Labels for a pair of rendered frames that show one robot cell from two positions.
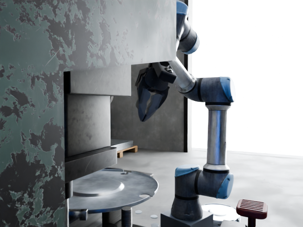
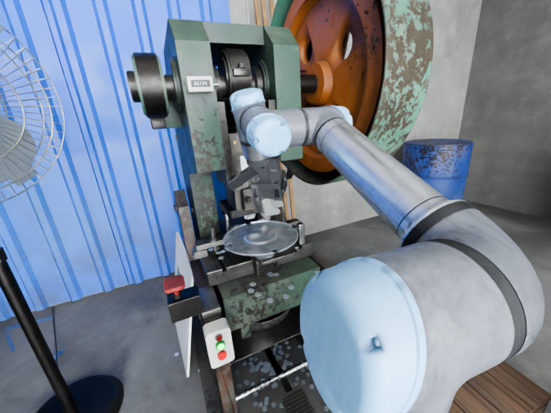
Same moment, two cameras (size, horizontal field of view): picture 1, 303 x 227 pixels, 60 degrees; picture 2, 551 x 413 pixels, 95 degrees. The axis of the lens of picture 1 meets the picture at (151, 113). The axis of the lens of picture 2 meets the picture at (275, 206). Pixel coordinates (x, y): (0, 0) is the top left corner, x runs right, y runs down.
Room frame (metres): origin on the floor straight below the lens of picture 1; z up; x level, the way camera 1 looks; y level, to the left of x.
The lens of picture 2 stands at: (1.23, -0.50, 1.21)
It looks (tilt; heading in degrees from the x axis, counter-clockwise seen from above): 20 degrees down; 131
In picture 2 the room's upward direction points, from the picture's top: 4 degrees counter-clockwise
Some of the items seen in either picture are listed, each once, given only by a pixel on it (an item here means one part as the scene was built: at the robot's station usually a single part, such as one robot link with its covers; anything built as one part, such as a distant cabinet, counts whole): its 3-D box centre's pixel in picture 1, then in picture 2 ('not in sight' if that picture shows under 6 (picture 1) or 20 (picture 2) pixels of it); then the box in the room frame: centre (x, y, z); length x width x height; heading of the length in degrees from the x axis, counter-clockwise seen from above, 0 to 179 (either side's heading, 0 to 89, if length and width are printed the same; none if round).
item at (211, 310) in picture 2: not in sight; (194, 290); (0.24, 0.00, 0.45); 0.92 x 0.12 x 0.90; 154
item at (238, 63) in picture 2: not in sight; (236, 102); (0.48, 0.18, 1.27); 0.21 x 0.12 x 0.34; 154
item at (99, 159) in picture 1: (50, 164); (248, 207); (0.48, 0.19, 0.86); 0.20 x 0.16 x 0.05; 64
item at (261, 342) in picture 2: not in sight; (258, 311); (0.47, 0.19, 0.31); 0.43 x 0.42 x 0.01; 64
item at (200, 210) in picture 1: (186, 203); not in sight; (1.23, -0.17, 0.50); 0.15 x 0.15 x 0.10
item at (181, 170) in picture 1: (188, 179); not in sight; (1.23, -0.17, 0.62); 0.13 x 0.12 x 0.14; 59
